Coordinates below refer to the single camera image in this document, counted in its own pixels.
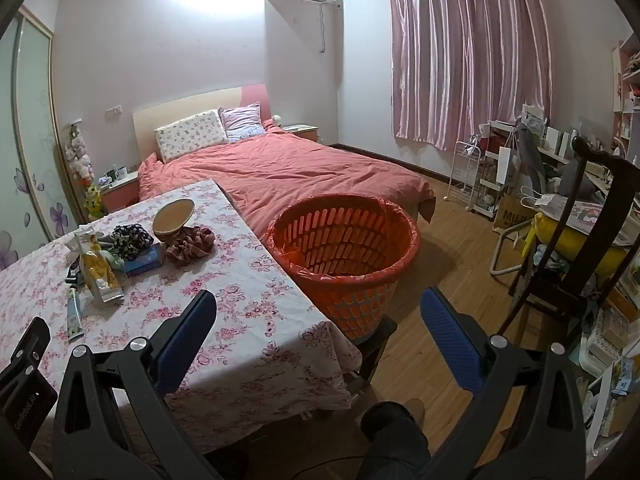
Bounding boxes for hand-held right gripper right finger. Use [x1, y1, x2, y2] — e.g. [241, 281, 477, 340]
[420, 287, 588, 480]

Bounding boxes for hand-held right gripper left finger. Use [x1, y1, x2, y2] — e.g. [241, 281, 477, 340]
[52, 289, 221, 480]

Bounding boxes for pale squeeze tube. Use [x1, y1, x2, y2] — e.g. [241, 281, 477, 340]
[66, 287, 83, 343]

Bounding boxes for orange plastic laundry basket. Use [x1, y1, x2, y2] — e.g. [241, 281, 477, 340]
[265, 194, 422, 345]

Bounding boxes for yellow snack packet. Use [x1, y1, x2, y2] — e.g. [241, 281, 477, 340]
[75, 227, 125, 306]

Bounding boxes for dark stool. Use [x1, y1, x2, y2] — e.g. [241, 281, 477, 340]
[357, 317, 398, 381]

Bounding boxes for blue tissue pack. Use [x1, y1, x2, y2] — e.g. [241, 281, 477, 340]
[122, 242, 167, 276]

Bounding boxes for brown ribbed cloth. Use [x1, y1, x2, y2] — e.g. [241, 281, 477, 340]
[165, 226, 216, 267]

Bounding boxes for person's leg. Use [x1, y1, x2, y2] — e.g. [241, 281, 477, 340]
[352, 399, 432, 480]

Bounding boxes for dark floral cloth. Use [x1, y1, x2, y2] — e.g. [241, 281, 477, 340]
[110, 224, 153, 262]

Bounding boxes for brown paper bag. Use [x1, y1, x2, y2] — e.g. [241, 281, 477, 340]
[492, 192, 531, 241]

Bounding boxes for yellow cushion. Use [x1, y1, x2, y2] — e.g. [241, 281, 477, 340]
[530, 212, 631, 271]

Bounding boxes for pink nightstand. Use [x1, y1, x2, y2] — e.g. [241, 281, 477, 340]
[282, 124, 319, 145]
[100, 169, 141, 213]

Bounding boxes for white storage cart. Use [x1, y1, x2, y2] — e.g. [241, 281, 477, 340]
[472, 122, 521, 221]

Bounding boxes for yellow plush toy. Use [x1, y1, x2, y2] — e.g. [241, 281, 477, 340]
[82, 185, 106, 220]

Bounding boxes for dark wooden chair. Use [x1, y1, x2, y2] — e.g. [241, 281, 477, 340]
[492, 136, 640, 346]

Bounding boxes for white paper bag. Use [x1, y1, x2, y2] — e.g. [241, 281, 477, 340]
[497, 147, 521, 186]

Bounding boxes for bed with pink duvet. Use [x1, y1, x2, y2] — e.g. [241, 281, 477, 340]
[137, 119, 437, 241]

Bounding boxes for white floral pillow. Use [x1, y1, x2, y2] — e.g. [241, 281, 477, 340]
[154, 109, 228, 163]

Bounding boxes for hanging plush toys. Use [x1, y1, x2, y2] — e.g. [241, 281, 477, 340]
[62, 120, 96, 186]

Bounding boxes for pink striped pillow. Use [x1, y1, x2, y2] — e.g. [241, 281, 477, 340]
[218, 102, 268, 142]

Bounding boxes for glass door flower wardrobe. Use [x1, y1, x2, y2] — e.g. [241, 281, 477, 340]
[0, 5, 76, 271]

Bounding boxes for cream and pink headboard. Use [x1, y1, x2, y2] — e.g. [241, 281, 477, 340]
[132, 85, 273, 158]

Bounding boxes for pink satin curtain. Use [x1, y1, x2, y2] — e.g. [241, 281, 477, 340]
[385, 0, 553, 151]

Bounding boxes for pink bookshelf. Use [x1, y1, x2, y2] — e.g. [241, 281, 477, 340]
[612, 35, 640, 151]

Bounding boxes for white wire rack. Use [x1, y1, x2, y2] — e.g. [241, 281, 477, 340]
[446, 141, 483, 209]

